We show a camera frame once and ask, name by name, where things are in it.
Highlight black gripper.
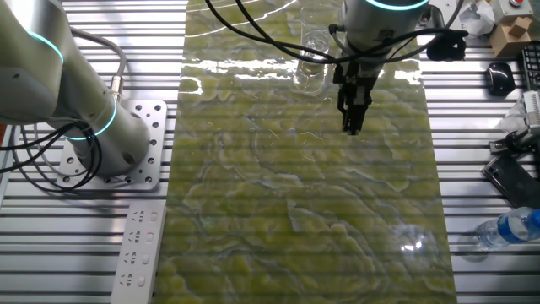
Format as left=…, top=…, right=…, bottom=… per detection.
left=332, top=61, right=381, bottom=136

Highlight clear glass mug with handle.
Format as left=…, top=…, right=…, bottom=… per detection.
left=294, top=28, right=332, bottom=85

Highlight water bottle with blue label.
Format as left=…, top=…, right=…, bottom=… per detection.
left=474, top=206, right=540, bottom=251

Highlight green marble pattern mat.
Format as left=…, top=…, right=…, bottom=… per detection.
left=154, top=0, right=459, bottom=304

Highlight black computer mouse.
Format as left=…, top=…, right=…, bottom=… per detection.
left=484, top=62, right=517, bottom=97

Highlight crumpled white paper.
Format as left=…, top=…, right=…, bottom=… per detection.
left=457, top=0, right=497, bottom=39

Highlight clear plastic bag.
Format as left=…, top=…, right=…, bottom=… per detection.
left=497, top=97, right=528, bottom=133

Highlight brown cardboard box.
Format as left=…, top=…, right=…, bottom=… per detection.
left=489, top=15, right=533, bottom=58

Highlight grey emergency stop box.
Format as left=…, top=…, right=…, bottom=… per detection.
left=491, top=0, right=535, bottom=24

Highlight black keyboard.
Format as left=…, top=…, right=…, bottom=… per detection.
left=521, top=44, right=540, bottom=92

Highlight white power strip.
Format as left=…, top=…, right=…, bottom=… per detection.
left=110, top=201, right=168, bottom=304

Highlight black cable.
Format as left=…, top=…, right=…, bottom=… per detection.
left=234, top=0, right=338, bottom=60
left=204, top=0, right=469, bottom=65

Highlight black flat camera stand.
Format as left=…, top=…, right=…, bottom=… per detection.
left=482, top=151, right=540, bottom=209

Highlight silver ridged camera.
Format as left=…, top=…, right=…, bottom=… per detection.
left=521, top=90, right=540, bottom=137

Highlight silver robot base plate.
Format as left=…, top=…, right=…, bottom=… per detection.
left=56, top=99, right=169, bottom=192

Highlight grey cable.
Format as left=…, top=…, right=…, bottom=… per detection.
left=69, top=25, right=127, bottom=102

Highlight black looped cables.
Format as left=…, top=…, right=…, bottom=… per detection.
left=0, top=121, right=104, bottom=194

